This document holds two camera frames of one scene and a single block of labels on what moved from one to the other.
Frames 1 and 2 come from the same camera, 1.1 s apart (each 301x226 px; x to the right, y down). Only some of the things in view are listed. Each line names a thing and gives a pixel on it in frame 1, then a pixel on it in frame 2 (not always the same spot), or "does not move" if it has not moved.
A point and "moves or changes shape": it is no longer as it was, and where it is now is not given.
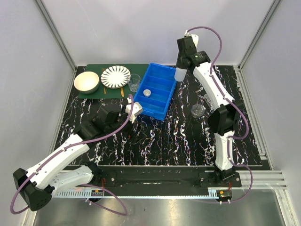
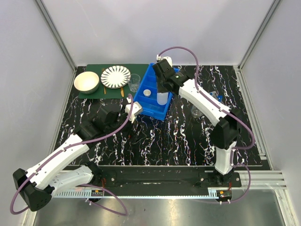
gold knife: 122,92 does not move
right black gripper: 178,64 → 159,88
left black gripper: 128,125 does not move
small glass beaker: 197,110 does not move
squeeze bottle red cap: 179,75 moves or changes shape
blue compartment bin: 156,90 does not move
